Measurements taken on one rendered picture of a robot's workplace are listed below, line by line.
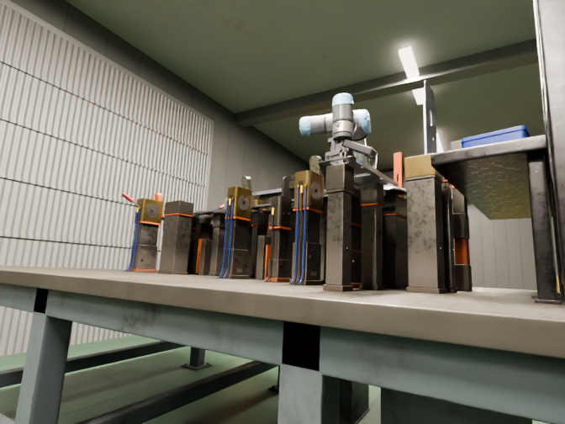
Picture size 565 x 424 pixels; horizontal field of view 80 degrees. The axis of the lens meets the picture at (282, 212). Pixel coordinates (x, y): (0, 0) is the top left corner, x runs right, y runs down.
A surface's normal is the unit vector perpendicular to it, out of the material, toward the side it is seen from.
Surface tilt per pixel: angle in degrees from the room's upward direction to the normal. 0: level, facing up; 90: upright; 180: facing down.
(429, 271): 90
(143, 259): 90
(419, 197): 90
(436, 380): 90
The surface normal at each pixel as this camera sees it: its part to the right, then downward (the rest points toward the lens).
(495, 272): -0.51, -0.17
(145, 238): 0.78, -0.07
